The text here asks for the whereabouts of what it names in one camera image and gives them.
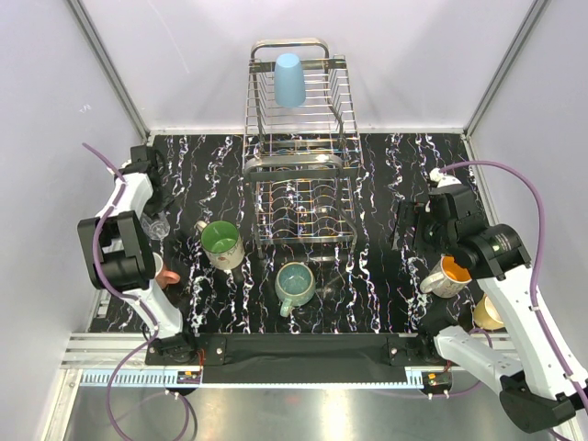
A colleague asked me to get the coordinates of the orange interior white mug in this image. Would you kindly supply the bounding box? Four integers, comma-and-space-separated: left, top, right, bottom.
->
420, 254, 472, 299

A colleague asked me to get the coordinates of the pale yellow mug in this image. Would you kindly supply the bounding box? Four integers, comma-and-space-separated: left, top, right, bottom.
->
472, 294, 504, 331

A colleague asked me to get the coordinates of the light blue plastic cup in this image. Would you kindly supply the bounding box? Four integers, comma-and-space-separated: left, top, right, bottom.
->
274, 53, 306, 107

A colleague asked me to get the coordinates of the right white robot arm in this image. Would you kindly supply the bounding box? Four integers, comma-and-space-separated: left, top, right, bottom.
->
390, 184, 587, 434

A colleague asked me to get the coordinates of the clear glass tumbler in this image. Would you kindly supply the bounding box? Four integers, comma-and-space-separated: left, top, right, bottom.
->
140, 211, 171, 241

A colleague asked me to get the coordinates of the teal glazed ceramic mug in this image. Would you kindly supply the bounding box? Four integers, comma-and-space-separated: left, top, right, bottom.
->
275, 262, 316, 317

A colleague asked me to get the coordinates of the green interior white mug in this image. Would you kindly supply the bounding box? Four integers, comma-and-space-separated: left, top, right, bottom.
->
196, 220, 244, 271

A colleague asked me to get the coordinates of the white slotted cable duct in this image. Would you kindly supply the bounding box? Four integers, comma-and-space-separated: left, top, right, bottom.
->
80, 369, 202, 389

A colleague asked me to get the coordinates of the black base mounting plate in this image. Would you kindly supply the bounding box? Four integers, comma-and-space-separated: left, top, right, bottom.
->
145, 334, 447, 368

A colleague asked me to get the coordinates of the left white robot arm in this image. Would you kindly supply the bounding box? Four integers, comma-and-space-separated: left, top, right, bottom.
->
77, 142, 198, 365

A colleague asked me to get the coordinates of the pink handled white mug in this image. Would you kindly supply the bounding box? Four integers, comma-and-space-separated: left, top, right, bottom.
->
153, 253, 180, 289

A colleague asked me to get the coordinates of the steel wire dish rack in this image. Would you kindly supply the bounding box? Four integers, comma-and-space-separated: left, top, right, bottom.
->
242, 38, 363, 255

